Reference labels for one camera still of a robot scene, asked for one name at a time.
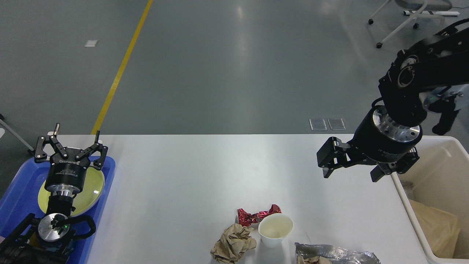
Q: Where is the blue plastic tray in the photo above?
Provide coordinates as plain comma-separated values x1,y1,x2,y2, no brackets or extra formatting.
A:
0,157,116,264

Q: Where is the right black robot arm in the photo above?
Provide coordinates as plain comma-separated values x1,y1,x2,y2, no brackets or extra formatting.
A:
317,18,468,182

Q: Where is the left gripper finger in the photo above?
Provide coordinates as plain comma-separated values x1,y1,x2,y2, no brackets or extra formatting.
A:
73,131,109,171
34,123,69,164

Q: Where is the clear floor plate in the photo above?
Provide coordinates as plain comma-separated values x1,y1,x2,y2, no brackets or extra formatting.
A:
327,118,346,131
309,118,328,131

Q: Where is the right clear floor plate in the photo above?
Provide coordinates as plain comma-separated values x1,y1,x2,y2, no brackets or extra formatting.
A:
327,118,346,131

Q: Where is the red foil wrapper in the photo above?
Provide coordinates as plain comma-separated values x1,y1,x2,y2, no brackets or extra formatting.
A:
237,204,282,227

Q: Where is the clear plastic bag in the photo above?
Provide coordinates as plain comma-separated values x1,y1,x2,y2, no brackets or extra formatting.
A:
295,242,380,264

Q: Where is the large paper bag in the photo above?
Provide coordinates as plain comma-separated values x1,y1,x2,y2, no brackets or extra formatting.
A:
409,199,461,259

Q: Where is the brown paper ball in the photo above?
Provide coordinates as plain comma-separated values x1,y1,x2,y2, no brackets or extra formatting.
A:
210,223,257,264

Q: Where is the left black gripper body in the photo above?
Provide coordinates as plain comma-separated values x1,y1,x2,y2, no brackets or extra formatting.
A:
45,156,91,197

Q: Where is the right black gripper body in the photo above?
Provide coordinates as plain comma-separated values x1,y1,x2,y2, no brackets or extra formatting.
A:
348,106,423,163

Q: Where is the left clear floor plate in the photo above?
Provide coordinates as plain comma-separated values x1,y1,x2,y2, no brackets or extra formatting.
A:
309,118,328,131

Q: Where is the white paper cup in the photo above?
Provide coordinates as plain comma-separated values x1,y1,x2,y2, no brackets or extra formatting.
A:
258,213,294,249

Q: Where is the yellow plastic plate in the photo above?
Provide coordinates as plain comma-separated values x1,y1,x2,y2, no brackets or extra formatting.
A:
37,168,105,217

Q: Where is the pale green plate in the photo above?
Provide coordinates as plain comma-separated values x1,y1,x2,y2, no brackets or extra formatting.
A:
79,169,106,217

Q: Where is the beige plastic bin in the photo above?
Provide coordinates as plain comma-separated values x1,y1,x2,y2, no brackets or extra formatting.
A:
391,136,469,264

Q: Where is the white office chair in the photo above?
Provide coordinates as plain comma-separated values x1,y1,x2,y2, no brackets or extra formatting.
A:
376,0,453,49

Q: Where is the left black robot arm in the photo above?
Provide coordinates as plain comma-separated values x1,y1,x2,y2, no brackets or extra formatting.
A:
1,123,108,264

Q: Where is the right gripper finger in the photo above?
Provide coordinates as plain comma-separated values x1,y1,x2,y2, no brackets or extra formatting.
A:
370,147,420,183
317,137,367,179

